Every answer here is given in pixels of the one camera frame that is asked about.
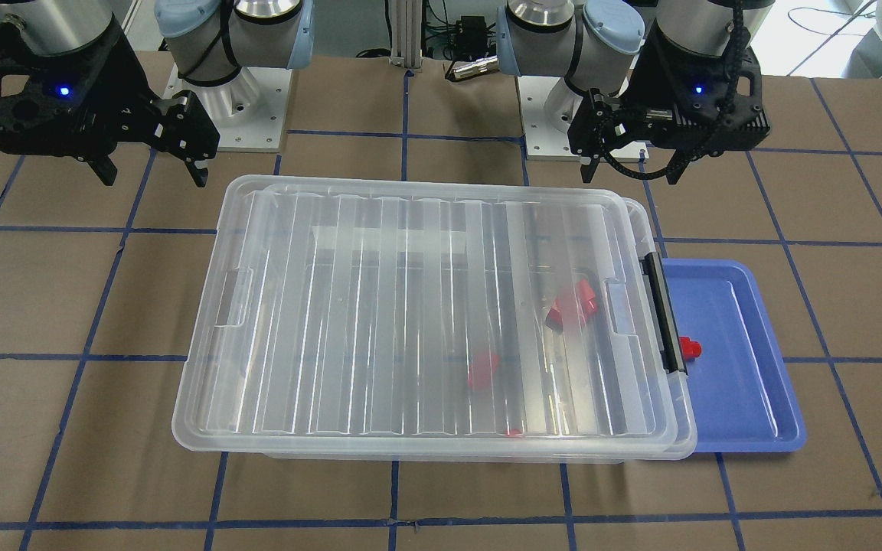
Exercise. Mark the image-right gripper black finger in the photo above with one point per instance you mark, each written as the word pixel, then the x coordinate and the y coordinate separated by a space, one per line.
pixel 590 164

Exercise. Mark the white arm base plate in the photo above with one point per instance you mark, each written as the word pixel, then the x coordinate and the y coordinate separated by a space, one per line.
pixel 546 106
pixel 249 112

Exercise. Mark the blue plastic tray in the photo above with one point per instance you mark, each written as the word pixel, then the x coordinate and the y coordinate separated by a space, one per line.
pixel 741 394

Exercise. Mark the black power adapter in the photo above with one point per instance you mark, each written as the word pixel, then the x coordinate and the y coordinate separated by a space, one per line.
pixel 470 33

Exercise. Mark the silver metal connector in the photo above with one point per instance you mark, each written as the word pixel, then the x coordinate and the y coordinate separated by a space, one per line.
pixel 458 72

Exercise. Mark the red block cluster in box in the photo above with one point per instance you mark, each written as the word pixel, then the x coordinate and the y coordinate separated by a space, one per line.
pixel 579 305

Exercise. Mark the black box latch handle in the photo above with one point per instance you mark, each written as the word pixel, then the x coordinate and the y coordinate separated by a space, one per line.
pixel 668 334

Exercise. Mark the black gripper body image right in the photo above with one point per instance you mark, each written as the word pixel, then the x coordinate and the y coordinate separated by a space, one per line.
pixel 649 83

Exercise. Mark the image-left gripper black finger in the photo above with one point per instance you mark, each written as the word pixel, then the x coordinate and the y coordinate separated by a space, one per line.
pixel 104 168
pixel 198 169

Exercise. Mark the clear plastic box lid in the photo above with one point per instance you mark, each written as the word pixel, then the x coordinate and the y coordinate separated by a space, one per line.
pixel 433 314

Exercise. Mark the aluminium frame post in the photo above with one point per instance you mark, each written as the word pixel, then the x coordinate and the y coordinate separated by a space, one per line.
pixel 406 23

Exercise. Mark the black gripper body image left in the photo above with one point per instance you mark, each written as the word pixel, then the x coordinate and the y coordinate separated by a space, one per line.
pixel 125 86

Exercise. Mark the clear plastic storage box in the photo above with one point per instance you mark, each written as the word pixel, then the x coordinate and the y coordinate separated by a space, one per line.
pixel 663 337

